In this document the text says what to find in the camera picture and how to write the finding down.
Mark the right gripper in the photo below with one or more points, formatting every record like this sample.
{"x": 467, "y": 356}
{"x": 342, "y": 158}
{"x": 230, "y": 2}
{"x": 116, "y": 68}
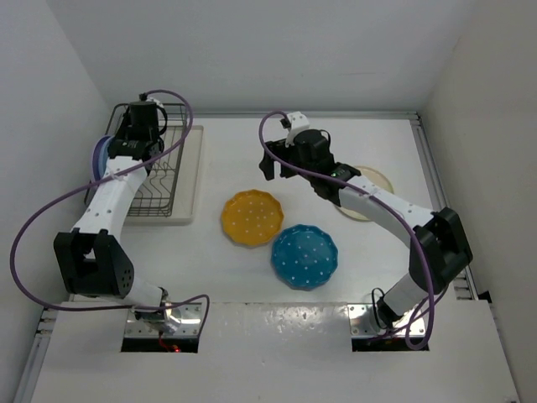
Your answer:
{"x": 279, "y": 149}

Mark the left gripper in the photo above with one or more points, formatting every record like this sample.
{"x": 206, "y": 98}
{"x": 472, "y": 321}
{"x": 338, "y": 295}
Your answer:
{"x": 118, "y": 134}

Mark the light blue plate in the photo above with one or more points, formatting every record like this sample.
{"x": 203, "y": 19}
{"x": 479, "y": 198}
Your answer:
{"x": 103, "y": 156}

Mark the purple plate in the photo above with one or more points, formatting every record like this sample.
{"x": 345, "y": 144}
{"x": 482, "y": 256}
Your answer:
{"x": 93, "y": 160}

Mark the yellow dotted plate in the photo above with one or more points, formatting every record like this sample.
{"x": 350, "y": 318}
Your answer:
{"x": 252, "y": 218}

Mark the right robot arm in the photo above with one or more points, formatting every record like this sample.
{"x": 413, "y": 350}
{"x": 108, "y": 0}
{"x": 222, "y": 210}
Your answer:
{"x": 438, "y": 246}

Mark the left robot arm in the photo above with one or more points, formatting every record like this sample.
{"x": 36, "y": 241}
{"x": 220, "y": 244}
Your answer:
{"x": 91, "y": 259}

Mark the cream drip tray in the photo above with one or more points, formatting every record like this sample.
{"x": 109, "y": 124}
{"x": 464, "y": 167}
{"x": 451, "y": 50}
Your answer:
{"x": 187, "y": 186}

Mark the teal dotted plate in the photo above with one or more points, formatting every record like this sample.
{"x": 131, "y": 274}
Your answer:
{"x": 304, "y": 257}

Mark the cream green plate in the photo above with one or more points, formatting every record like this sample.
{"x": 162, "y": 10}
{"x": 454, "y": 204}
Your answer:
{"x": 378, "y": 179}

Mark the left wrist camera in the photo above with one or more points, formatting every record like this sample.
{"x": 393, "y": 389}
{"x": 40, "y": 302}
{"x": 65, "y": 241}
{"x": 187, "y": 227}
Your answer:
{"x": 145, "y": 97}

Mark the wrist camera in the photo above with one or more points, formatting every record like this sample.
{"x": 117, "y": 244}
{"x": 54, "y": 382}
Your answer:
{"x": 145, "y": 97}
{"x": 295, "y": 123}

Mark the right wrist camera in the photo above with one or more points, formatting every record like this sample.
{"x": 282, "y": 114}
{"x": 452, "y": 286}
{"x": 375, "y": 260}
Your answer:
{"x": 295, "y": 123}

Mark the wire dish rack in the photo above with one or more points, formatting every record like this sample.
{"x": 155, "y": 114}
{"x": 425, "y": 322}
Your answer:
{"x": 156, "y": 196}

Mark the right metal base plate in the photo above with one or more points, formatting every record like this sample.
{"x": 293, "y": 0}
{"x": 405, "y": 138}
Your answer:
{"x": 363, "y": 326}

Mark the metal base plate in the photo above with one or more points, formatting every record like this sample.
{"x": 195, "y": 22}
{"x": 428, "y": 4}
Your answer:
{"x": 363, "y": 326}
{"x": 179, "y": 322}

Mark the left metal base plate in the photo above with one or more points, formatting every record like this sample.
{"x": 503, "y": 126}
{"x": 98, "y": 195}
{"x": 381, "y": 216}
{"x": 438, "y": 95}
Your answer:
{"x": 179, "y": 322}

